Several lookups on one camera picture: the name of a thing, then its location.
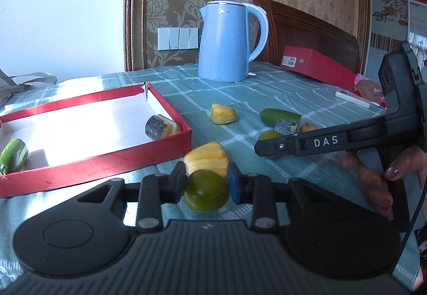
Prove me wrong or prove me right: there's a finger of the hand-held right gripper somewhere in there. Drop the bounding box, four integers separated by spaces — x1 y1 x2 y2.
254 127 350 159

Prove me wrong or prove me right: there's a white remote control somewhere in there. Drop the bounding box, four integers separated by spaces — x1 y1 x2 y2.
335 90 371 109

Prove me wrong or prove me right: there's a dark green cucumber piece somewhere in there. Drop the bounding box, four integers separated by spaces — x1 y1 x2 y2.
259 109 302 127

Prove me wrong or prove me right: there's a light green cucumber piece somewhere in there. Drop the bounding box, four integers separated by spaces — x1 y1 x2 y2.
0 138 29 176

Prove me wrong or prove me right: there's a large sugarcane piece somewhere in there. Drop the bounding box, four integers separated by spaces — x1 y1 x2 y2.
145 114 181 140

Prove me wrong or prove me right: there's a blue electric kettle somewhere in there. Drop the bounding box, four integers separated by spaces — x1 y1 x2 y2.
198 1 269 83

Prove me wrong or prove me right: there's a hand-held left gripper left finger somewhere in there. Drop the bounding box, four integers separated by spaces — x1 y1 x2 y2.
76 162 188 233

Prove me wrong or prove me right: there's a small sugarcane piece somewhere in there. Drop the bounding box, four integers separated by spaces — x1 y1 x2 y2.
274 118 297 134

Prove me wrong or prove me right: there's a teal checked cloth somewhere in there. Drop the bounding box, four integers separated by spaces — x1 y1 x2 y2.
0 62 427 295

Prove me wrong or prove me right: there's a green round fruit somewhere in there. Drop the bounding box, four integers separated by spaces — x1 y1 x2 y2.
183 170 231 214
256 130 282 160

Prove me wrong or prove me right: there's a person's right hand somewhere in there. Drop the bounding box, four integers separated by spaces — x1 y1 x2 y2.
340 143 427 217

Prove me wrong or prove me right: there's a carved wooden wall trim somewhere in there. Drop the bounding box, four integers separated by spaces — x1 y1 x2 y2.
124 0 223 73

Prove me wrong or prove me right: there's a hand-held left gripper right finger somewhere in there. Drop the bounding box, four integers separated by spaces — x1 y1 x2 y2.
227 163 337 232

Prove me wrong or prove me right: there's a closed red box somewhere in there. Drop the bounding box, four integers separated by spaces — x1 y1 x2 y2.
279 46 357 93

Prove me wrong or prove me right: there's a wooden chair back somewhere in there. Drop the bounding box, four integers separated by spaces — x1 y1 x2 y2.
251 0 362 77

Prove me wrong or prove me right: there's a wardrobe with patterned door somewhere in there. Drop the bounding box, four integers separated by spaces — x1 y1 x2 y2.
362 0 427 82

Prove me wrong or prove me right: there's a red cardboard box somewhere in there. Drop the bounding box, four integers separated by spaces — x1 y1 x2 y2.
0 83 192 199

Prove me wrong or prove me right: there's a pink snack packet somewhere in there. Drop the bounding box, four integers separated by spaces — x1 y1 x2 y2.
354 74 388 109

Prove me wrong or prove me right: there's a grey patterned bag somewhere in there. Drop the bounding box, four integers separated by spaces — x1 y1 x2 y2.
0 68 59 109

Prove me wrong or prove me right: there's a black cable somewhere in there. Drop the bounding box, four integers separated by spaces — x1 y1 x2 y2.
389 178 427 285

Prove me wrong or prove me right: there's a white wall switch panel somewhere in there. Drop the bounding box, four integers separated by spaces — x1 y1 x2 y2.
157 27 201 51

